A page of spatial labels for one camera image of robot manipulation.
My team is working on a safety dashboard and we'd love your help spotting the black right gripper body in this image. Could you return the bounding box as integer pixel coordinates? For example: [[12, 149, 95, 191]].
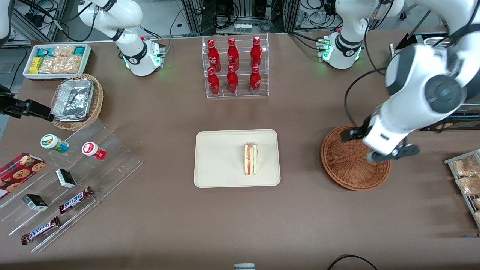
[[0, 84, 24, 117]]

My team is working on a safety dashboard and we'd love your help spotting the triangular sandwich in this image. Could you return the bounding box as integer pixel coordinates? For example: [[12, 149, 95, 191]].
[[244, 142, 258, 176]]

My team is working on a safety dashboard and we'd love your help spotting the brown wicker basket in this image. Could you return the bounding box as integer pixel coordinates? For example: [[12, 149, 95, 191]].
[[321, 125, 391, 191]]

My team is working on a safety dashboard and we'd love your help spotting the light wicker basket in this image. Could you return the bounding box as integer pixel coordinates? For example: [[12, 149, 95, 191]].
[[51, 74, 104, 131]]

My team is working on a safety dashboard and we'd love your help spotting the beige plastic tray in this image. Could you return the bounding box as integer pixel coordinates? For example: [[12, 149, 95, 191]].
[[194, 129, 281, 188]]

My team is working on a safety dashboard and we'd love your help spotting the green lid yogurt cup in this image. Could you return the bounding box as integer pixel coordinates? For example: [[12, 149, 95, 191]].
[[40, 134, 69, 153]]

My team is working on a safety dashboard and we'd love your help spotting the stack of foil trays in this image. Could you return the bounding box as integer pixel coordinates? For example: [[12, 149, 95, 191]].
[[51, 79, 94, 122]]

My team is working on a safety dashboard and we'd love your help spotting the clear cracker bag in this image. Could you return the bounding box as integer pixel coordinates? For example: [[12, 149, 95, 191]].
[[56, 55, 82, 74], [39, 57, 60, 74], [52, 46, 75, 58]]

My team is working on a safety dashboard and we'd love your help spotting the black machine with yellow panel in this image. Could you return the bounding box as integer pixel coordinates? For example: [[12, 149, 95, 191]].
[[390, 32, 480, 131]]

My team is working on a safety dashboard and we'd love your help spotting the red lid yogurt cup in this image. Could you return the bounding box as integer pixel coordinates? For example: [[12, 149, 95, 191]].
[[82, 142, 106, 160]]

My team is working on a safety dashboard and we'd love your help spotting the red plaid cookie box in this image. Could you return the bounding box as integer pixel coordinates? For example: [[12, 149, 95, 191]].
[[0, 152, 46, 199]]

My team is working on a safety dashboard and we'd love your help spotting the white plastic snack bin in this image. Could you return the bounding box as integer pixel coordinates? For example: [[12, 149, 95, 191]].
[[22, 44, 92, 80]]

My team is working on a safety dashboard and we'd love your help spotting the small black box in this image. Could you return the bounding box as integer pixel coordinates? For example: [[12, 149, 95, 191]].
[[55, 169, 77, 188], [22, 194, 48, 211]]

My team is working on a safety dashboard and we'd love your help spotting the clear acrylic step display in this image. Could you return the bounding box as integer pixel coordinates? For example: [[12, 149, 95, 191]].
[[0, 119, 143, 252]]

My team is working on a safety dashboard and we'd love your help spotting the Snickers chocolate bar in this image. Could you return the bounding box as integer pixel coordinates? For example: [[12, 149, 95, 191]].
[[58, 186, 94, 214], [21, 216, 61, 245]]

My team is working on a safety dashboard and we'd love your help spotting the red cola bottle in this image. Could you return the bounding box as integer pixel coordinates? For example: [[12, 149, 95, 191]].
[[227, 37, 240, 71], [250, 36, 263, 69], [207, 67, 221, 95], [226, 65, 239, 93], [207, 39, 221, 72], [249, 66, 262, 94]]

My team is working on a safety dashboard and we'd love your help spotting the clear acrylic bottle rack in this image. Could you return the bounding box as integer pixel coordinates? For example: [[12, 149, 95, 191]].
[[202, 34, 270, 99]]

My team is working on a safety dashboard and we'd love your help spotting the black camera cable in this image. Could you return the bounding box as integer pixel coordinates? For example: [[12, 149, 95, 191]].
[[344, 0, 389, 131]]

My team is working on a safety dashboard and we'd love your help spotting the metal wire rack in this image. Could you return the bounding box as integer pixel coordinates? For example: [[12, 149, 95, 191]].
[[444, 149, 480, 229]]

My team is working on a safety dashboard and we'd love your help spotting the black cable loop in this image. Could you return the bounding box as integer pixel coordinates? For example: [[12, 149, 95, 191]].
[[327, 255, 379, 270]]

